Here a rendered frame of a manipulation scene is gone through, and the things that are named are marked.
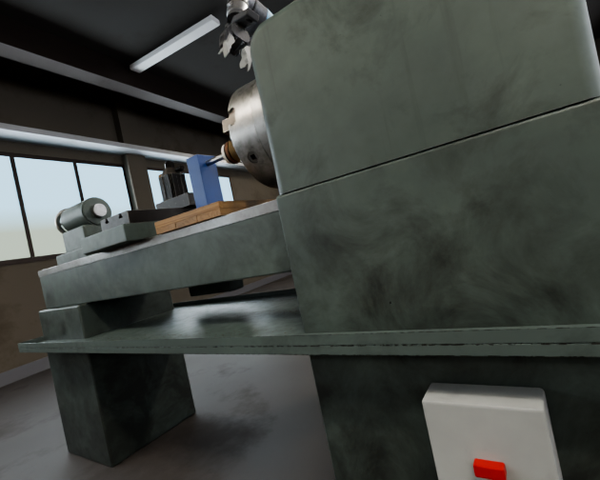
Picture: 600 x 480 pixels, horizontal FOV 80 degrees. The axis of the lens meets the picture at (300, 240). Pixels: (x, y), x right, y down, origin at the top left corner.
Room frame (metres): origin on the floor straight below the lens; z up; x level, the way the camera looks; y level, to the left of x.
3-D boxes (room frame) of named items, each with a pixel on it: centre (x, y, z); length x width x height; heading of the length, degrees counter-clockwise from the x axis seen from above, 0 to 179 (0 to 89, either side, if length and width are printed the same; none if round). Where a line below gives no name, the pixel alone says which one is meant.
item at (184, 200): (1.45, 0.44, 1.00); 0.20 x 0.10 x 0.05; 56
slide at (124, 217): (1.42, 0.50, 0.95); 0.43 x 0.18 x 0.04; 146
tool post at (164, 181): (1.46, 0.46, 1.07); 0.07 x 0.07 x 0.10; 56
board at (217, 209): (1.21, 0.22, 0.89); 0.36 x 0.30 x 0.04; 146
